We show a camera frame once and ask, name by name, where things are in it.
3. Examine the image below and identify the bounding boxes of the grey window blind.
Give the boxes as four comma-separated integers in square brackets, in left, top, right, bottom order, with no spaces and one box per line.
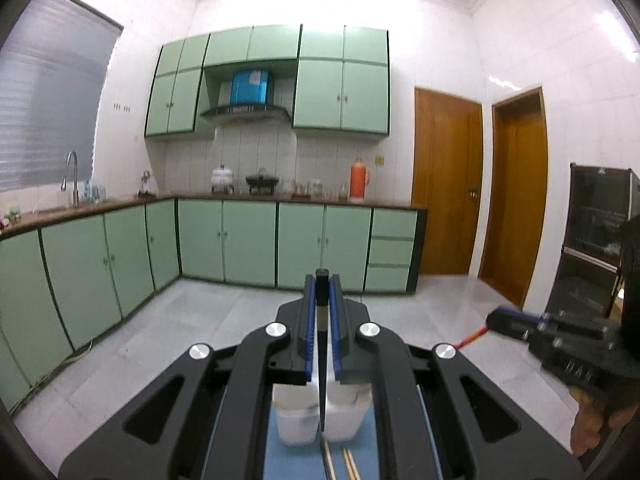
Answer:
[0,0,124,193]

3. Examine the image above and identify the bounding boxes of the black glass-front cabinet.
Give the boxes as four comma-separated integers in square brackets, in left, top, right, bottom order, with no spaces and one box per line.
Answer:
[545,162,640,321]

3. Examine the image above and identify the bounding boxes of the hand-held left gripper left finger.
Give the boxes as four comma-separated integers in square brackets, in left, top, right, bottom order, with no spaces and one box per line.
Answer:
[57,274,321,480]

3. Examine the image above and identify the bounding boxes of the brown chopstick red end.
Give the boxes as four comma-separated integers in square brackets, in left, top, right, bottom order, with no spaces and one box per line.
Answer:
[451,325,490,350]

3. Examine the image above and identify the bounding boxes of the blue table mat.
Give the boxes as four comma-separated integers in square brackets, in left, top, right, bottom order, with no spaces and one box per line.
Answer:
[202,385,446,480]

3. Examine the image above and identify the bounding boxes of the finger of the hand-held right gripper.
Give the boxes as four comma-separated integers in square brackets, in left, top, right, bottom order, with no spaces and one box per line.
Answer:
[487,310,557,344]
[494,307,552,321]

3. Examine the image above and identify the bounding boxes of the white double utensil holder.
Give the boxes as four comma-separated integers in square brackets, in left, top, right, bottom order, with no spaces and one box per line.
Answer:
[272,377,373,447]

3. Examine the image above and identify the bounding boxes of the plain wooden door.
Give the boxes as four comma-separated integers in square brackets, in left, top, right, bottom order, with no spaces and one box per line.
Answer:
[479,86,549,311]

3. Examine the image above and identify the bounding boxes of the brown kitchen countertop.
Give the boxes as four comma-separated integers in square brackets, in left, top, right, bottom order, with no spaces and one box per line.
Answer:
[0,192,428,238]

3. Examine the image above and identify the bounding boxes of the person's right hand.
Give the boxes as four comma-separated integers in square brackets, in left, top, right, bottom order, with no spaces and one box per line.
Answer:
[569,392,615,457]

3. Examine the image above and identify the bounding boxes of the white cooking pot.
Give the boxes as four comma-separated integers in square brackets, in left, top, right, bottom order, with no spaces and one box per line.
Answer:
[211,165,235,195]

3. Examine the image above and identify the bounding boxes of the black wok with lid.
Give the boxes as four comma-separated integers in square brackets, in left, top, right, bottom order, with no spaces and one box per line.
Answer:
[245,169,280,196]

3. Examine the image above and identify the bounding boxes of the metal kitchen faucet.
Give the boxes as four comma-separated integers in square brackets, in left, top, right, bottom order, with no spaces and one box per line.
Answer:
[61,150,81,206]

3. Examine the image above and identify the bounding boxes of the wooden door with handle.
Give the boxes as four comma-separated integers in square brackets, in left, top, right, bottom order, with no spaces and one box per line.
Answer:
[411,86,485,277]

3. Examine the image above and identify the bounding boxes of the green lower kitchen cabinets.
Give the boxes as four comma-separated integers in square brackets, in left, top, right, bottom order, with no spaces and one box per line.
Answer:
[0,197,428,413]

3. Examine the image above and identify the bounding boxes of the black range hood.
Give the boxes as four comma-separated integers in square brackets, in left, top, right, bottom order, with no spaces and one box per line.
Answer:
[200,102,292,123]

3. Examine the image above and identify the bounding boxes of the green kitchen cabinets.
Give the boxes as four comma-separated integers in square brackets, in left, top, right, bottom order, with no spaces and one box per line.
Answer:
[0,197,428,413]
[145,24,391,141]

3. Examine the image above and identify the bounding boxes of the floor cable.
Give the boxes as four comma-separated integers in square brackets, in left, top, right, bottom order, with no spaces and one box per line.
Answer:
[64,339,94,362]

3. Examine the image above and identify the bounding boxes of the green upper kitchen cabinets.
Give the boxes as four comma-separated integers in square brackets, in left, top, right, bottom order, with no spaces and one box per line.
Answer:
[145,24,391,141]

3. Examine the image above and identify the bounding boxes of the blue range hood chimney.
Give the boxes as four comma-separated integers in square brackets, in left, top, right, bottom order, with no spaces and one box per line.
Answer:
[230,71,273,105]

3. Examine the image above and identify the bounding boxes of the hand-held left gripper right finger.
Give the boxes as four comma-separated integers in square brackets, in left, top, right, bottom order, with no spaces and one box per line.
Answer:
[329,274,586,480]

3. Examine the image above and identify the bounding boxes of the orange thermos flask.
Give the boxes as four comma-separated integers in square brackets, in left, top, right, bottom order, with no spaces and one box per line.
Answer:
[349,157,371,203]

